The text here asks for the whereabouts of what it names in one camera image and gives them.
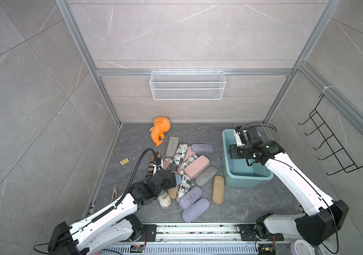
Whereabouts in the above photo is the plaid brown glasses case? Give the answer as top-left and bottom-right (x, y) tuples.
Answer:
(146, 152), (161, 176)

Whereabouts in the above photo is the blue fabric case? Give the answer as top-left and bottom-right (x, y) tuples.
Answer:
(175, 174), (182, 186)

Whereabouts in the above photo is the teal plastic storage box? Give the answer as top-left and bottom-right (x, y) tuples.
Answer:
(222, 129), (274, 188)

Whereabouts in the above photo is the grey marble glasses case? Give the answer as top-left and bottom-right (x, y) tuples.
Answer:
(166, 137), (179, 158)

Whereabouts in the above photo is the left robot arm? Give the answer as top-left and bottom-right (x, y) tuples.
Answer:
(44, 157), (181, 255)

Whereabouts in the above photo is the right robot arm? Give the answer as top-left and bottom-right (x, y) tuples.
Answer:
(228, 125), (349, 246)

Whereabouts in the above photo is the pink hard glasses case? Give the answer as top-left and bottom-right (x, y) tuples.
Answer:
(184, 155), (210, 179)

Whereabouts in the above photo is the grey fabric glasses case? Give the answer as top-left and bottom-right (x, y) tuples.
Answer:
(195, 166), (218, 187)

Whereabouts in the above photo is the tan fabric case centre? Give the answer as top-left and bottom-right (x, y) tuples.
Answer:
(168, 185), (179, 199)

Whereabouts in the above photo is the tan fabric case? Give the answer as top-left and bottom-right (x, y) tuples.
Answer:
(168, 185), (179, 199)
(212, 175), (225, 205)

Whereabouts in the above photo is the flag newspaper print case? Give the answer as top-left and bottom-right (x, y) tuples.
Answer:
(161, 158), (174, 171)

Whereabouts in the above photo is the newspaper case under pink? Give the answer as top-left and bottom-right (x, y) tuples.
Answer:
(177, 154), (198, 176)

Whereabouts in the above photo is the purple fabric case middle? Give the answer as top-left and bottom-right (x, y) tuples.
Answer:
(178, 187), (203, 210)

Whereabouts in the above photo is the purple fabric case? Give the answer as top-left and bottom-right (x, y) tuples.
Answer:
(191, 143), (214, 154)
(178, 187), (203, 210)
(182, 198), (210, 223)

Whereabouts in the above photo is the pink flat case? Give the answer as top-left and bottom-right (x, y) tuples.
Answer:
(184, 146), (196, 162)

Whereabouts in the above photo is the gold binder clip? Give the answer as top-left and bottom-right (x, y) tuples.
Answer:
(120, 158), (129, 166)

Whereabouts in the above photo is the purple fabric case bottom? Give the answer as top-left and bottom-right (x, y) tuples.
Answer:
(182, 198), (210, 223)

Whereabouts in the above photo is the tan fabric case right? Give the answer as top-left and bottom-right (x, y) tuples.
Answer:
(212, 175), (225, 205)

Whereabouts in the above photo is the purple fabric case top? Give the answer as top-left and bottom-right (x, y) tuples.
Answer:
(191, 143), (214, 154)

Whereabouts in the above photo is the wooden clothes peg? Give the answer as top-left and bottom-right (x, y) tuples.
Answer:
(111, 187), (117, 202)

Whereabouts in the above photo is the orange plush whale toy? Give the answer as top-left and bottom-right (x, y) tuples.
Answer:
(149, 117), (171, 147)

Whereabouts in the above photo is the pink white clock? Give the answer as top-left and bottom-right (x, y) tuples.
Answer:
(290, 240), (315, 255)

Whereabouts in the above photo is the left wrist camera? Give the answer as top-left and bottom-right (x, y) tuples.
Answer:
(152, 158), (163, 175)

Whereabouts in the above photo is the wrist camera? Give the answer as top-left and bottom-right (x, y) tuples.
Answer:
(152, 158), (163, 175)
(234, 126), (247, 147)

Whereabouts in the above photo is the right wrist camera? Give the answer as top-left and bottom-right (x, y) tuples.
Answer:
(234, 126), (247, 147)

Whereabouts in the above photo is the metal base rail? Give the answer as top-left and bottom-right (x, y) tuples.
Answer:
(63, 222), (329, 255)

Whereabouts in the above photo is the white wire mesh basket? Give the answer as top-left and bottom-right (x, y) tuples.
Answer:
(149, 70), (226, 101)

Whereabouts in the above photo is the black wire hook rack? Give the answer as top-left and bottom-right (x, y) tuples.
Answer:
(298, 93), (363, 176)

